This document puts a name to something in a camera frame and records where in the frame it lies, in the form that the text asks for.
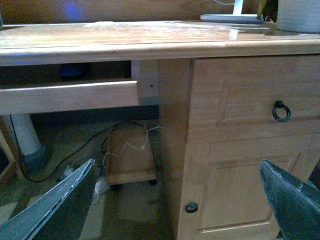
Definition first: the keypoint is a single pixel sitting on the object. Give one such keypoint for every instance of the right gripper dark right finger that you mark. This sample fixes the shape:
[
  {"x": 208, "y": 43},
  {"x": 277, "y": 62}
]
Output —
[{"x": 295, "y": 204}]

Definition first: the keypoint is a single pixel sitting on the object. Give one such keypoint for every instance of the white desk lamp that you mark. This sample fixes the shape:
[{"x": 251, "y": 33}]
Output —
[{"x": 235, "y": 18}]

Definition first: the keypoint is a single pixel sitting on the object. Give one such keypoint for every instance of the wooden desk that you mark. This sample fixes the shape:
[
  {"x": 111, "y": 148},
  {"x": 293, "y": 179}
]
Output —
[{"x": 172, "y": 46}]

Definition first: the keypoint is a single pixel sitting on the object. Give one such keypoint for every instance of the wooden rolling stand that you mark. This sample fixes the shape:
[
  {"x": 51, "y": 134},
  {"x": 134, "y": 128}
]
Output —
[{"x": 129, "y": 157}]

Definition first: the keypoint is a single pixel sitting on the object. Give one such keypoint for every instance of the wooden keyboard tray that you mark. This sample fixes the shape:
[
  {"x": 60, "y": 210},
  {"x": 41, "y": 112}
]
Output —
[{"x": 69, "y": 97}]

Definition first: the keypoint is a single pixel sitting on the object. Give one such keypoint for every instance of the white post with grey base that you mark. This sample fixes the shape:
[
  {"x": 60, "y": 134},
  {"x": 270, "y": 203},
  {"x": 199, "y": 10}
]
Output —
[{"x": 35, "y": 155}]

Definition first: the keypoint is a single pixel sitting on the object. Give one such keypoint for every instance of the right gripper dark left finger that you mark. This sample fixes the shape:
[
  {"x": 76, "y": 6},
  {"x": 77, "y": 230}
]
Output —
[{"x": 60, "y": 214}]

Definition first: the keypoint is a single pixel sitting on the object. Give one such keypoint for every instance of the black round door knob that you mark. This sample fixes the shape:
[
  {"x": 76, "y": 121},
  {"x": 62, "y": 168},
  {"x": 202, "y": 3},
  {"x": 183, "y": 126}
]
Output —
[{"x": 191, "y": 208}]

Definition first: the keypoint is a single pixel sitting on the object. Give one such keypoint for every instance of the dark grey computer mouse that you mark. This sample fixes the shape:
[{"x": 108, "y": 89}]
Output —
[{"x": 74, "y": 71}]

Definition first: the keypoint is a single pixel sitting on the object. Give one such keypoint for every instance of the wooden cabinet door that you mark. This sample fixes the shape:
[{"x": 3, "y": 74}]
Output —
[{"x": 232, "y": 202}]

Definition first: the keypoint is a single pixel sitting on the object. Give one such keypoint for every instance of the white textured pot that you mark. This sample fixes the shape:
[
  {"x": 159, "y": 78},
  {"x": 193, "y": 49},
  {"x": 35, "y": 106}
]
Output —
[{"x": 302, "y": 16}]

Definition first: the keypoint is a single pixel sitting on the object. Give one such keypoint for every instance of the wooden drawer front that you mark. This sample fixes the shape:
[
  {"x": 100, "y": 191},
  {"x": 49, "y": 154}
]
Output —
[{"x": 232, "y": 98}]

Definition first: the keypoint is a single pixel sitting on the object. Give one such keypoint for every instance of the black ring drawer pull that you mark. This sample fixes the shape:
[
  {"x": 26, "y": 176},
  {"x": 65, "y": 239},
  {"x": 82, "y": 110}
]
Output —
[{"x": 280, "y": 112}]

